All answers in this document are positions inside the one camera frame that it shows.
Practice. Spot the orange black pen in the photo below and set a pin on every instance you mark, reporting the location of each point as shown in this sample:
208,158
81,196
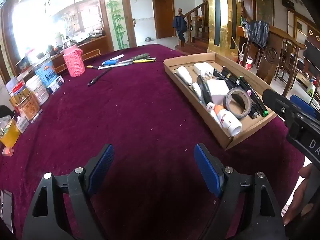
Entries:
91,66

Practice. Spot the black marker grey tip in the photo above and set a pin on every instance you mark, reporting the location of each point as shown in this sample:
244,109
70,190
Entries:
222,76

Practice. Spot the white plug adapter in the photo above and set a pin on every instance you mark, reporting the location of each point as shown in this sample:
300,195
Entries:
202,68

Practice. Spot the white red paint bucket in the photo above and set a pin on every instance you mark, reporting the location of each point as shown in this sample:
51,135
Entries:
247,63

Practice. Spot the wooden staircase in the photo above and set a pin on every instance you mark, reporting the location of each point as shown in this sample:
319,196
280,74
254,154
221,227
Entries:
200,41

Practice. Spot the wooden dining chair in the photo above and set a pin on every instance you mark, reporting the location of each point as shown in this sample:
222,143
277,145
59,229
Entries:
287,55

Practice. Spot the small white bottle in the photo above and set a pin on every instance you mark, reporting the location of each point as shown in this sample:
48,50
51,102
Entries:
214,117

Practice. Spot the blue white small box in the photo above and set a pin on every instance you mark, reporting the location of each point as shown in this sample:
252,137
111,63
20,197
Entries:
56,83

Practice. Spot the grey flat packet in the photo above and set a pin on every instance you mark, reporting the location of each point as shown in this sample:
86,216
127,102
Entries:
6,210

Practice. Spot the yellow box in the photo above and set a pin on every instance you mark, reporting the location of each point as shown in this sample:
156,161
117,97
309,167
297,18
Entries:
10,135

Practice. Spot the dark jacket on newel post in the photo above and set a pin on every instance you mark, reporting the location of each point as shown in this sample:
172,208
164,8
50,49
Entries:
179,25

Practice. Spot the metal bowl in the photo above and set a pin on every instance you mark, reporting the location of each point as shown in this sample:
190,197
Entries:
148,39

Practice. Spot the wooden sideboard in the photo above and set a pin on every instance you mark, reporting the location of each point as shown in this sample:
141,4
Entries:
95,46

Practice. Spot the small pink block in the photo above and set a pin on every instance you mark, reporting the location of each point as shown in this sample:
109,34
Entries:
7,152

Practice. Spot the black marker green tip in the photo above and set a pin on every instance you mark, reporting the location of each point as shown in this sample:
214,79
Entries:
252,95

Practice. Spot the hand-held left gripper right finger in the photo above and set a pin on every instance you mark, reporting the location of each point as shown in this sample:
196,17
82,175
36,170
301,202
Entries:
207,170

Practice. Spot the white charger block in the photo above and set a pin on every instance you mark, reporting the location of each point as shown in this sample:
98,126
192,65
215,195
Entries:
217,92

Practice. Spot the black marker pink tip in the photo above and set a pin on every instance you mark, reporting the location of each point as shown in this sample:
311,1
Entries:
235,80

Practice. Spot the white plastic jar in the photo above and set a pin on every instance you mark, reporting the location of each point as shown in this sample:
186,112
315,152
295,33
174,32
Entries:
37,91

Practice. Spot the dark green pen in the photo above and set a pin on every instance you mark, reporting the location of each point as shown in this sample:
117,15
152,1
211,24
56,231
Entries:
140,56

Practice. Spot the dark garment on chair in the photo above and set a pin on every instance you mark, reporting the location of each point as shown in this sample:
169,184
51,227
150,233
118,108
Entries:
258,32

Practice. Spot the white glue bottle orange cap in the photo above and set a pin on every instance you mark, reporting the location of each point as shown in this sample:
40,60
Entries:
228,122

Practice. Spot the black marker white tip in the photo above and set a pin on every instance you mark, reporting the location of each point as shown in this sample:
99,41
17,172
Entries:
203,90

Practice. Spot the white tube marker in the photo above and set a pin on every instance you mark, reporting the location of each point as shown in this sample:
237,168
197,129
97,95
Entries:
184,75

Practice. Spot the bamboo painted panel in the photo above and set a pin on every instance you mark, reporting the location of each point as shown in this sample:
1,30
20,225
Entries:
117,17

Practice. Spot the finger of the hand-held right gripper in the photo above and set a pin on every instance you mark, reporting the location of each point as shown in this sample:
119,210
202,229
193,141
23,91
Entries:
277,103
302,105

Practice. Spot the carved wooden chair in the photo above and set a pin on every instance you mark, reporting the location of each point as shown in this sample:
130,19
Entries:
270,57

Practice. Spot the white slim marker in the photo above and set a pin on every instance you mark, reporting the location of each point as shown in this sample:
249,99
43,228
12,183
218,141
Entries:
197,92

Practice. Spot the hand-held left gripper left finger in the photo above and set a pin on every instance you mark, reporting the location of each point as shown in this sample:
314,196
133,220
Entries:
101,167

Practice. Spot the wooden door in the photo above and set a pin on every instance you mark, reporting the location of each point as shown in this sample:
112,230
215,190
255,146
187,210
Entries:
163,17

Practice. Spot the shallow cardboard tray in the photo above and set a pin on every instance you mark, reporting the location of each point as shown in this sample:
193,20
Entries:
250,130

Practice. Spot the pink crochet covered bottle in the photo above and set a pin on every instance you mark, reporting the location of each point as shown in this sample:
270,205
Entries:
73,62

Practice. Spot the blue label tub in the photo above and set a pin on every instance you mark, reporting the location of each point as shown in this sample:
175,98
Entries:
46,73

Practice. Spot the grey tape roll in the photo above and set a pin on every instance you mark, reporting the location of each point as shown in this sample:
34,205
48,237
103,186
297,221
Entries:
228,99

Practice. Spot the gold pillar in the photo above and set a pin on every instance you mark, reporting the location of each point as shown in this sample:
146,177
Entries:
212,17

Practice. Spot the person's right hand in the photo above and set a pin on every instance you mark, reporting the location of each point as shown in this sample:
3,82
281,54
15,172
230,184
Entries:
301,197

